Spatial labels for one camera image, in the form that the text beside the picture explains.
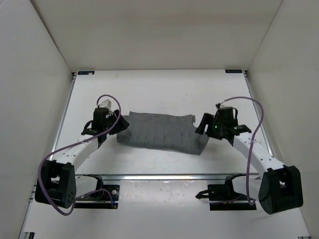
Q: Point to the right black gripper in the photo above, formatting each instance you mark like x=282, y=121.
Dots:
x=207, y=119

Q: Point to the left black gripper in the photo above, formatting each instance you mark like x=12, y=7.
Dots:
x=122, y=124

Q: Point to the grey pleated skirt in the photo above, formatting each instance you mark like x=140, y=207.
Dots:
x=162, y=132

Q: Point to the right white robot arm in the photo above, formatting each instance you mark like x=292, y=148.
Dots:
x=277, y=188

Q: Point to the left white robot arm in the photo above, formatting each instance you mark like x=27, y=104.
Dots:
x=57, y=183

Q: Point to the right blue corner label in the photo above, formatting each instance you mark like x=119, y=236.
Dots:
x=233, y=71

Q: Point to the blue corner label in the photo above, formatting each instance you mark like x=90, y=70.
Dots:
x=86, y=73
x=233, y=71

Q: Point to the left blue corner label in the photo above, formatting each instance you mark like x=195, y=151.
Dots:
x=86, y=73

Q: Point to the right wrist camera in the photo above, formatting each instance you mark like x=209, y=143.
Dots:
x=219, y=105

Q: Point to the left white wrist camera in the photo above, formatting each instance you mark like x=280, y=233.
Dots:
x=105, y=104

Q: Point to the aluminium front rail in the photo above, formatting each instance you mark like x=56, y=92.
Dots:
x=163, y=177

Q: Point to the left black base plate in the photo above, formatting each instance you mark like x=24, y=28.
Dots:
x=93, y=192

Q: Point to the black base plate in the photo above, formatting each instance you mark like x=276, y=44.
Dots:
x=93, y=192
x=222, y=197

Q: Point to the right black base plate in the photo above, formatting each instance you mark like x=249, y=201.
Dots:
x=222, y=197

